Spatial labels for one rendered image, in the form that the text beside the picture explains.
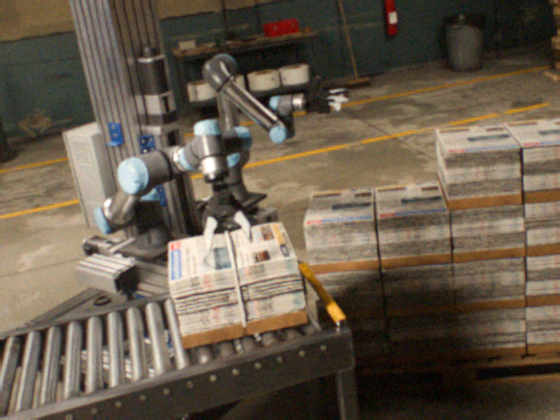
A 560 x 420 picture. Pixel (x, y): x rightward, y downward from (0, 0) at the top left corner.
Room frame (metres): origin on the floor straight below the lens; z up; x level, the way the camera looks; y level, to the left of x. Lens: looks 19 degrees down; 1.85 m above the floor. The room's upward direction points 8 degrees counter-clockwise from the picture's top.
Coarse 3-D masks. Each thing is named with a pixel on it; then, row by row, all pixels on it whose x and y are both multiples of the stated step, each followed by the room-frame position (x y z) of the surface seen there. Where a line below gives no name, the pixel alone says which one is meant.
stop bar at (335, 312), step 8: (304, 264) 2.14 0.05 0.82; (304, 272) 2.07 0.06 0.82; (312, 272) 2.07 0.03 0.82; (312, 280) 2.01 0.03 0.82; (312, 288) 1.98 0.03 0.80; (320, 288) 1.94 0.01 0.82; (320, 296) 1.89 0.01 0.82; (328, 296) 1.88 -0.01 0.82; (328, 304) 1.83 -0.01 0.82; (336, 312) 1.78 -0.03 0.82; (336, 320) 1.74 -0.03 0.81; (344, 320) 1.73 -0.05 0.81
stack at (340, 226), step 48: (336, 192) 2.80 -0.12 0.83; (384, 192) 2.72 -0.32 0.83; (432, 192) 2.64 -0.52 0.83; (336, 240) 2.47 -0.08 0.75; (384, 240) 2.45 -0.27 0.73; (432, 240) 2.42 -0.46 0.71; (480, 240) 2.40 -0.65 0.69; (528, 240) 2.38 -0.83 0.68; (336, 288) 2.47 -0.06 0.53; (384, 288) 2.45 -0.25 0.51; (432, 288) 2.42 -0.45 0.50; (480, 288) 2.40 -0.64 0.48; (528, 288) 2.38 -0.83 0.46; (384, 336) 2.46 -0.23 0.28; (432, 336) 2.43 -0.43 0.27; (480, 336) 2.41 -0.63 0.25; (528, 336) 2.38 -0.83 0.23; (432, 384) 2.43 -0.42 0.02; (480, 384) 2.40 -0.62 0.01
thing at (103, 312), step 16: (304, 288) 2.17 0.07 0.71; (128, 304) 2.04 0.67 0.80; (144, 304) 2.03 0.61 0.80; (160, 304) 2.05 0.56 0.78; (64, 320) 1.99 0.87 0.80; (80, 320) 1.98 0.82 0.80; (144, 320) 2.03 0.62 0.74; (0, 336) 1.93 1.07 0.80; (64, 336) 1.96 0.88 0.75; (64, 352) 1.96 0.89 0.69
